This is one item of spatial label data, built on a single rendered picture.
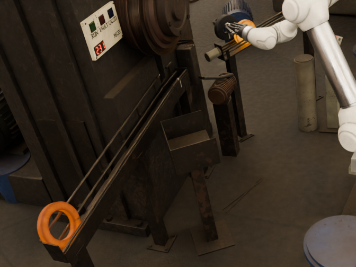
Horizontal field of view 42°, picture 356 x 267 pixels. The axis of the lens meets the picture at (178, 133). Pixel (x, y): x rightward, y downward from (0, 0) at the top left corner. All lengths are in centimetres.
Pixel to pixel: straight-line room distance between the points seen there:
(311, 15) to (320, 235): 89
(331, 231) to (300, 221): 67
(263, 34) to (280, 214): 98
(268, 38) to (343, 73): 61
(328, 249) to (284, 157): 125
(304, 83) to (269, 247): 110
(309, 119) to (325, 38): 117
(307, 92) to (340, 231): 133
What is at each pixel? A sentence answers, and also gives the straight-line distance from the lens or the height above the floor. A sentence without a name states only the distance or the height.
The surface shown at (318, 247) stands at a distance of 188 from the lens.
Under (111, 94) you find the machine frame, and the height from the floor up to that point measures 87.
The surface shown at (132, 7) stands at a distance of 225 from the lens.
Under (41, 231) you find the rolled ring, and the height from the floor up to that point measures 70.
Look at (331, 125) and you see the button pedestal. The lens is 323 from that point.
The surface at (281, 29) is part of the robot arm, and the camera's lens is 267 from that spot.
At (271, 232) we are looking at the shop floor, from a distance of 254.
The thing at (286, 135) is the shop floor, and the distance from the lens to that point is 322.
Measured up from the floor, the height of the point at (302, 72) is 45.
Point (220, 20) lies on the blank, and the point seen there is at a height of 86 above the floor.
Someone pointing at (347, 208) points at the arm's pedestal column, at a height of 2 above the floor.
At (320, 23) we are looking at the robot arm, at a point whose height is 105.
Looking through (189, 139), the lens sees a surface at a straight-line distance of 223.
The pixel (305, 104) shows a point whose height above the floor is 22.
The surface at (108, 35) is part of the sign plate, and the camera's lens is 223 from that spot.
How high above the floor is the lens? 182
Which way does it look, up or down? 32 degrees down
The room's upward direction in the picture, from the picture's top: 14 degrees counter-clockwise
